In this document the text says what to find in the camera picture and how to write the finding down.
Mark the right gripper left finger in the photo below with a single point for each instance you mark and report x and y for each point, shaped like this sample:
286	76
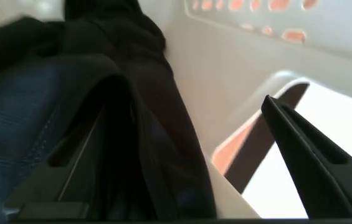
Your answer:
54	186

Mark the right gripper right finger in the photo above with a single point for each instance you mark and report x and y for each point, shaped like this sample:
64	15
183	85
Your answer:
312	168

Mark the heap of clothes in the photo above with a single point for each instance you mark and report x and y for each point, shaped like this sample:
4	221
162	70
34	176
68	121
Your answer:
147	93

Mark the white laundry basket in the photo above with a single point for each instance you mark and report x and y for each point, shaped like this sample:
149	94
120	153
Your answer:
225	77

